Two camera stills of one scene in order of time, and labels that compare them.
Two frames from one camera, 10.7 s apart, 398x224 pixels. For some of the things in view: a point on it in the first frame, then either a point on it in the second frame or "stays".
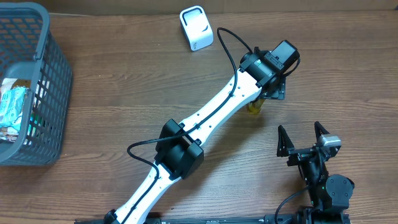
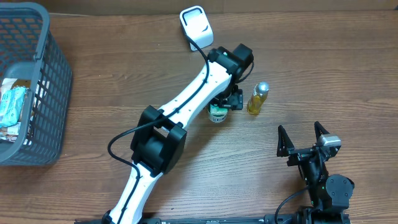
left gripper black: [274, 88] to [232, 98]
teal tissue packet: [11, 107] stays
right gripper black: [286, 148] stays
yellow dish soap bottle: [254, 107] stays
